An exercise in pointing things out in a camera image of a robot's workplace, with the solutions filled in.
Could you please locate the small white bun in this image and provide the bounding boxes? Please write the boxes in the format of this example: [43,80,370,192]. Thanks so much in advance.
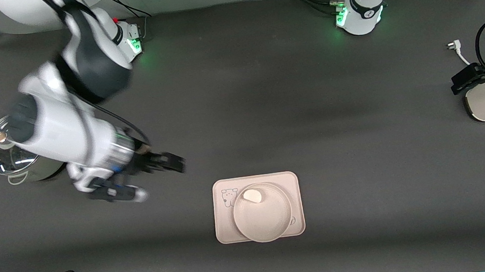
[242,188,263,205]

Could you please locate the round beige plate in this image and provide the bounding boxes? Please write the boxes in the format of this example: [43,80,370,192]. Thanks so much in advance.
[230,179,296,246]

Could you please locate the beige rabbit print tray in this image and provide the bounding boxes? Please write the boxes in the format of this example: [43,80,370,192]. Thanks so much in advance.
[210,170,307,246]

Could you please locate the white toaster cable with plug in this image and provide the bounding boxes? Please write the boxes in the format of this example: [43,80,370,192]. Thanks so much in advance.
[445,39,472,68]

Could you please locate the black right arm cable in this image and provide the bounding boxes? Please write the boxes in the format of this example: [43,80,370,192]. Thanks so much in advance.
[37,0,152,157]

